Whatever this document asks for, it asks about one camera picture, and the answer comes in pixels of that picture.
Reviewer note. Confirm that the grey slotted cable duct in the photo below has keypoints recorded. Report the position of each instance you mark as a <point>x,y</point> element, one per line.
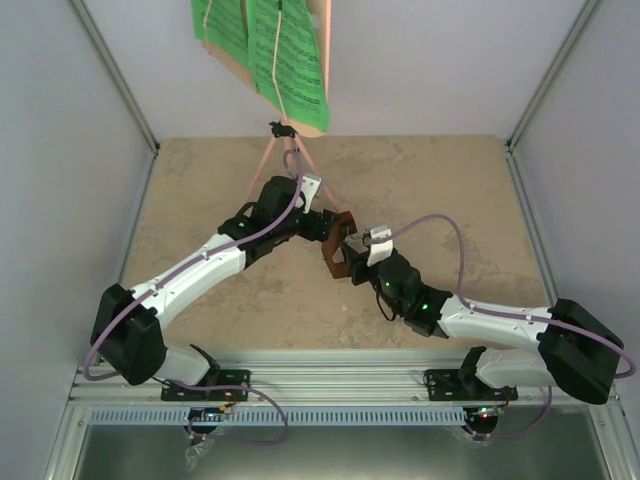
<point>263,416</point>

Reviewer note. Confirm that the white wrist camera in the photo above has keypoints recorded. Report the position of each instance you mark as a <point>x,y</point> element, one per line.
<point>310,189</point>
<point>380,244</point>

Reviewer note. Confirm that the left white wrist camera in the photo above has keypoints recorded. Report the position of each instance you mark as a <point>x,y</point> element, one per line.
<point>310,189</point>

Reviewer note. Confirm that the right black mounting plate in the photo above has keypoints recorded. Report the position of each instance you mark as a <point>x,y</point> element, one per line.
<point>447,385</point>

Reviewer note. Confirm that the aluminium corner post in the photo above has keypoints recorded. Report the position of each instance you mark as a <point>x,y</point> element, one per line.
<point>566,49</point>
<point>106,58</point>

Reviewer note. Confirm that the right aluminium corner post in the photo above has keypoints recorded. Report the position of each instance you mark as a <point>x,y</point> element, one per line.
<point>566,49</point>

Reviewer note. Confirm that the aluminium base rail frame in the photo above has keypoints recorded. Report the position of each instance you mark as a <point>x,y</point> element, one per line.
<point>576,441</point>

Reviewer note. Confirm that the clear plastic bag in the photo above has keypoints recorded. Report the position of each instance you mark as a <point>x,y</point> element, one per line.
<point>200,445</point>

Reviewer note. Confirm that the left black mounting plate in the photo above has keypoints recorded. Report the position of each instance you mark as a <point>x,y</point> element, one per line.
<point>229,385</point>

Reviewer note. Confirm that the left aluminium corner post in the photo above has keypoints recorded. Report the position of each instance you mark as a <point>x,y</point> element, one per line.
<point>106,58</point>

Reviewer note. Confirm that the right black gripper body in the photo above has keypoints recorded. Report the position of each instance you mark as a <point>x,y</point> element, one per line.
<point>356,267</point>

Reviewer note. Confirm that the brown wooden metronome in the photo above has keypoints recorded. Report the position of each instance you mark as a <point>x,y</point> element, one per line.
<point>331,249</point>

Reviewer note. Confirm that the black mounting plate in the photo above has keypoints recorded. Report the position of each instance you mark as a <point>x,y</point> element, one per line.
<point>447,385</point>
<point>229,385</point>

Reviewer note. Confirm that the green sheet music left page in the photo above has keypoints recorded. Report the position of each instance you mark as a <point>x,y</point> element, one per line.
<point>222,23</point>

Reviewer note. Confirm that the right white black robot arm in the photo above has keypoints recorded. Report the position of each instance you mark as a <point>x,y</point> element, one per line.
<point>563,345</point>

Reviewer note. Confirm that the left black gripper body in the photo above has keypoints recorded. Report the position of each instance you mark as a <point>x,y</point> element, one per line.
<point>310,231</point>

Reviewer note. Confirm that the clear plastic metronome cover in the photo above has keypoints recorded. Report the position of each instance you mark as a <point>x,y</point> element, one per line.
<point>354,245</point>

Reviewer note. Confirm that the green sheet music right page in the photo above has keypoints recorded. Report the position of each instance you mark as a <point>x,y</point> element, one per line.
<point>285,63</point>

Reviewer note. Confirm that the green sheet music page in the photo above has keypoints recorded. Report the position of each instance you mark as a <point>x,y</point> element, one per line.
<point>222,23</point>
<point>285,63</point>

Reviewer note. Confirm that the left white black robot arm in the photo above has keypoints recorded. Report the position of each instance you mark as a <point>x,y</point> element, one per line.
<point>129,325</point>

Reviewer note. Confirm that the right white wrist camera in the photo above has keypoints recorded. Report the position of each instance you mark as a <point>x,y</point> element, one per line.
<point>380,244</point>

